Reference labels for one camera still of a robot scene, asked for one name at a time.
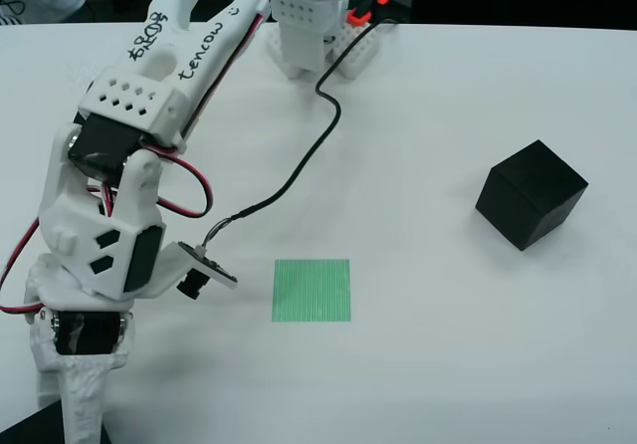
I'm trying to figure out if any black cube with seam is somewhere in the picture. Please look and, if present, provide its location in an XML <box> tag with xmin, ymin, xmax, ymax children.
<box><xmin>475</xmin><ymin>138</ymin><xmax>590</xmax><ymax>252</ymax></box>

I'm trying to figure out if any green striped square marker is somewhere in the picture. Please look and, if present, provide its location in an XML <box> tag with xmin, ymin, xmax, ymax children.
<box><xmin>271</xmin><ymin>258</ymin><xmax>352</xmax><ymax>324</ymax></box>

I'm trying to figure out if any orange black clamp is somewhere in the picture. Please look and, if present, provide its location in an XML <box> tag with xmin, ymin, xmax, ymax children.
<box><xmin>345</xmin><ymin>0</ymin><xmax>392</xmax><ymax>25</ymax></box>

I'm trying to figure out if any black camera cable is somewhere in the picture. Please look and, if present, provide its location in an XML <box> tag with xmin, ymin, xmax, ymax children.
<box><xmin>198</xmin><ymin>15</ymin><xmax>402</xmax><ymax>259</ymax></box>

